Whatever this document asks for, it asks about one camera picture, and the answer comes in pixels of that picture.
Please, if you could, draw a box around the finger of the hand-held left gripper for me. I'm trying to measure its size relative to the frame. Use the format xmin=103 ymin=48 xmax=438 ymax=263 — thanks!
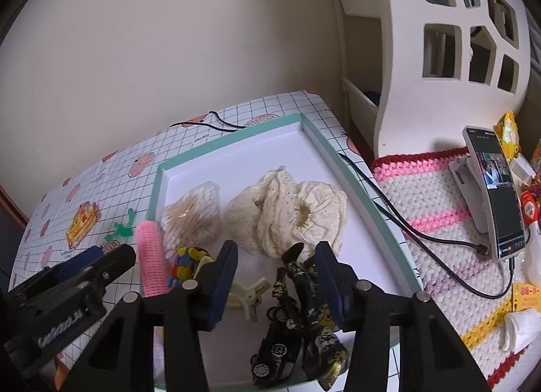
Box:
xmin=24 ymin=243 xmax=138 ymax=322
xmin=7 ymin=246 xmax=105 ymax=313

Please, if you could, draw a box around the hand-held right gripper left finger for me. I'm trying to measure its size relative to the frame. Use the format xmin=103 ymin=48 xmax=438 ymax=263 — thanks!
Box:
xmin=59 ymin=240 xmax=239 ymax=392

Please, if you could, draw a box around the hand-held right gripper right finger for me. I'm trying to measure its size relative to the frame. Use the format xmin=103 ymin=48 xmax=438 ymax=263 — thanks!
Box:
xmin=313 ymin=240 xmax=493 ymax=392

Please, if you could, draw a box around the red white bottle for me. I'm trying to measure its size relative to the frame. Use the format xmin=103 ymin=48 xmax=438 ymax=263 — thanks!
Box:
xmin=520 ymin=189 xmax=541 ymax=285

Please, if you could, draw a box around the cream scrunchie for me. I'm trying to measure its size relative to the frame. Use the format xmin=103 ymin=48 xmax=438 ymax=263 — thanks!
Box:
xmin=224 ymin=167 xmax=348 ymax=259

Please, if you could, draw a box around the cream claw hair clip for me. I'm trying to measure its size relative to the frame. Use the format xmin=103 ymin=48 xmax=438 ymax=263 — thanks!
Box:
xmin=226 ymin=277 xmax=271 ymax=323

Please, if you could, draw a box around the grid printed tablecloth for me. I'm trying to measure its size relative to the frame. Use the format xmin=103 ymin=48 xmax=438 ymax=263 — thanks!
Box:
xmin=8 ymin=90 xmax=417 ymax=392

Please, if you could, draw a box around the pink hair roller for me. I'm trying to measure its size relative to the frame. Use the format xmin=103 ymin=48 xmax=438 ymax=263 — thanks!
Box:
xmin=135 ymin=220 xmax=170 ymax=299

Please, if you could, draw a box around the black charging cable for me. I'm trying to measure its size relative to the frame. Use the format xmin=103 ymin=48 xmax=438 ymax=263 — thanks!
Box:
xmin=338 ymin=153 xmax=491 ymax=255
xmin=347 ymin=164 xmax=517 ymax=300

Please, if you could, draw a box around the pink white crocheted mat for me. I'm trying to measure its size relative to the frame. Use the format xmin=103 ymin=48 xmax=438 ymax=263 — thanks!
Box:
xmin=372 ymin=149 xmax=541 ymax=390

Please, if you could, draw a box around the white cut-out shelf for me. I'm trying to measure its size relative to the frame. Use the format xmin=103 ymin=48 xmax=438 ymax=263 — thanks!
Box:
xmin=325 ymin=0 xmax=541 ymax=160

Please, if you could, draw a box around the white phone stand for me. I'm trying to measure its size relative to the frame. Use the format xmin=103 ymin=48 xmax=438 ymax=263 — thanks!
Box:
xmin=448 ymin=155 xmax=493 ymax=234

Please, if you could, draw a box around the black gold toy car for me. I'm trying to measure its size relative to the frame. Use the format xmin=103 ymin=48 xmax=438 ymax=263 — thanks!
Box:
xmin=250 ymin=243 xmax=351 ymax=390

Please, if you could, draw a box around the green rubber toy figure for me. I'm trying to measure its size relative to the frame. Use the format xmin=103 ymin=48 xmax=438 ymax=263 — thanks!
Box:
xmin=103 ymin=209 xmax=138 ymax=245

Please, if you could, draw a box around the white tissue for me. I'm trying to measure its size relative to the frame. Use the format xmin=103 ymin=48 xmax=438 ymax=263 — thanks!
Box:
xmin=501 ymin=309 xmax=541 ymax=352

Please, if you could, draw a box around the yellow snack packet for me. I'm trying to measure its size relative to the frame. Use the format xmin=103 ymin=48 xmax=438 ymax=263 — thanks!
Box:
xmin=494 ymin=111 xmax=522 ymax=156

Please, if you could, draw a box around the colourful sunflower hair clip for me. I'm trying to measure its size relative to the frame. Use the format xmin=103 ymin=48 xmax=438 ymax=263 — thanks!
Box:
xmin=167 ymin=246 xmax=216 ymax=289

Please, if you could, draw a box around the smartphone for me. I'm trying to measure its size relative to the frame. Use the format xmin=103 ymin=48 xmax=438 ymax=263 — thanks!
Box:
xmin=463 ymin=125 xmax=527 ymax=261

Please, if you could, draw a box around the thin black cable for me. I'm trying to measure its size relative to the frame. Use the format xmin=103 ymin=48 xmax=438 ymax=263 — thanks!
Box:
xmin=169 ymin=111 xmax=246 ymax=133

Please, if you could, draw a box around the bag of cotton swabs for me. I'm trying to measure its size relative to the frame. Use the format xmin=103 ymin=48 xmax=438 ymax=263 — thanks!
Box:
xmin=161 ymin=181 xmax=222 ymax=255

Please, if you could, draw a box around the yellow card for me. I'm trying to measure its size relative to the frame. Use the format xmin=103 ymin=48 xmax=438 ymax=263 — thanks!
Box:
xmin=511 ymin=282 xmax=541 ymax=312

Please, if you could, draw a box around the white box with green rim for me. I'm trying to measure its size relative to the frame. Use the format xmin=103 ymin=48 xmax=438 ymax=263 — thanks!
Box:
xmin=146 ymin=112 xmax=423 ymax=390

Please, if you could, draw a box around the yellow red flat trinket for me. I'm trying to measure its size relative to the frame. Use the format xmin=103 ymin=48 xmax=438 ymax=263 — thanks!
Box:
xmin=65 ymin=203 xmax=101 ymax=249

